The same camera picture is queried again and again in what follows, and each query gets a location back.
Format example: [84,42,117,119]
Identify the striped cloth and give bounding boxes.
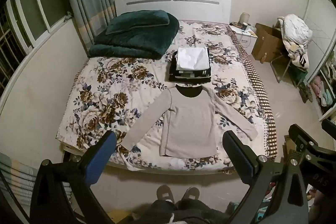
[0,153,72,207]

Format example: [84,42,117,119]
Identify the white nightstand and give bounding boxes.
[228,23,257,56]

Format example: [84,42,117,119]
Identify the pink folded cloth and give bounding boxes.
[311,76,325,99]

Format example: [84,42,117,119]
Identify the patterned hanging garment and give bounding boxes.
[282,37,311,69]

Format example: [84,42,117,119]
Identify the dark green pillow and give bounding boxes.
[105,11,171,36]

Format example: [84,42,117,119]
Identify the white headboard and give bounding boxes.
[115,0,232,24]

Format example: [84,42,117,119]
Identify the person's dark trousers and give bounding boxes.
[128,199,227,224]

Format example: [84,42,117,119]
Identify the beige long-sleeve shirt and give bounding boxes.
[121,84,258,158]

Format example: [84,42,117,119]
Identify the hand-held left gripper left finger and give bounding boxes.
[30,131,117,224]

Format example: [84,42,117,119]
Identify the brown cardboard box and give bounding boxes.
[251,23,286,63]

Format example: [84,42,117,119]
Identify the bed with floral sheet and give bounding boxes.
[55,19,279,175]

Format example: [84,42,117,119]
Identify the dark shoes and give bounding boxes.
[299,82,313,103]

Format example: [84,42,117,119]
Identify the grey slipper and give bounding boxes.
[156,185,175,204]
[181,187,200,201]

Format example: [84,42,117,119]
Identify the dark green folded blanket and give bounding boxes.
[88,11,180,60]

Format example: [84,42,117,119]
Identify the black folded clothes stack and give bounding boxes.
[168,51,212,83]

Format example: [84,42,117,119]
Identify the white framed window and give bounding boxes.
[0,0,72,89]

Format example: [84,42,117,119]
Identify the metal frame chair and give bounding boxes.
[270,52,308,84]

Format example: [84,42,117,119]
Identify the white folded garment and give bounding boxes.
[175,47,210,71]

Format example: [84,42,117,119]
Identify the teal folded cloth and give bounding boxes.
[320,90,334,107]

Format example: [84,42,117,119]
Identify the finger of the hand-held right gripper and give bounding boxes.
[321,118,336,133]
[288,123,320,159]

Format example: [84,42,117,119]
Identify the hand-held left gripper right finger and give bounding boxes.
[222,131,309,224]

